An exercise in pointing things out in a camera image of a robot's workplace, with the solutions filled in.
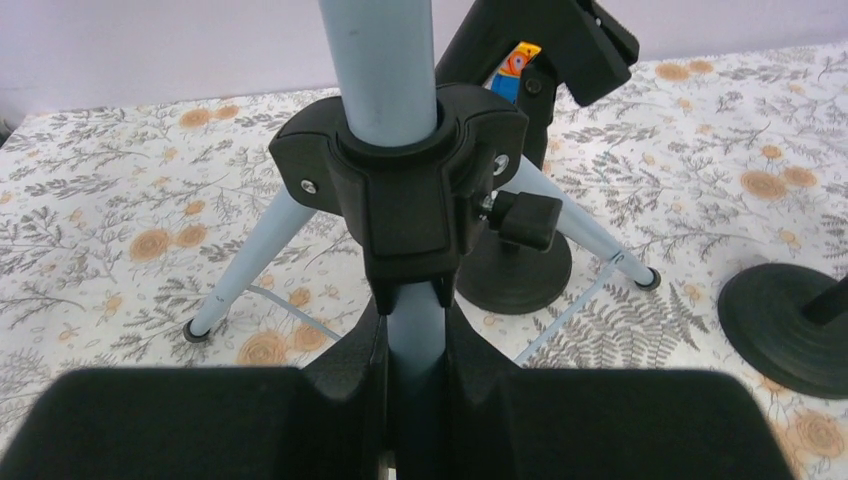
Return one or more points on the rear black microphone stand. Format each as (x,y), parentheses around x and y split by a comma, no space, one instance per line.
(525,51)

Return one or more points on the front black microphone stand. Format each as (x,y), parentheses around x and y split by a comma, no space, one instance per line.
(790,324)

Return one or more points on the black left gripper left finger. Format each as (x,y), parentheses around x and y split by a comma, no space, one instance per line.
(322,421)

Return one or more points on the light blue music stand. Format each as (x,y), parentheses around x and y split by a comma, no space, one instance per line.
(406,161)

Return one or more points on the black microphone stand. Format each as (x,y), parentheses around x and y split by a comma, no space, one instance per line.
(790,324)
(525,51)

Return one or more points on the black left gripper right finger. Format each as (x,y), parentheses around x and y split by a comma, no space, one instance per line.
(509,422)

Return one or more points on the floral patterned tablecloth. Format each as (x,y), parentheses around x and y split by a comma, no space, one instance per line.
(116,222)

